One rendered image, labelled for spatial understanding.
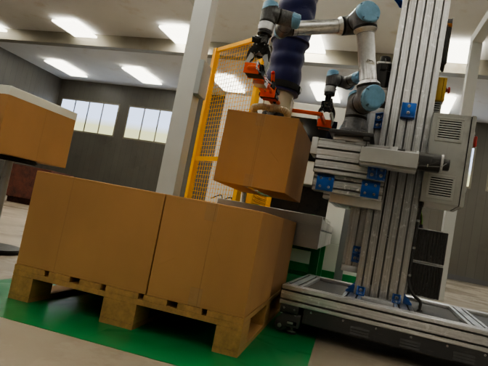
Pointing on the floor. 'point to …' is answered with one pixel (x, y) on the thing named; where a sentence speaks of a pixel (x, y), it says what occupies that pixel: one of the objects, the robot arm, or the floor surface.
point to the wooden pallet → (144, 307)
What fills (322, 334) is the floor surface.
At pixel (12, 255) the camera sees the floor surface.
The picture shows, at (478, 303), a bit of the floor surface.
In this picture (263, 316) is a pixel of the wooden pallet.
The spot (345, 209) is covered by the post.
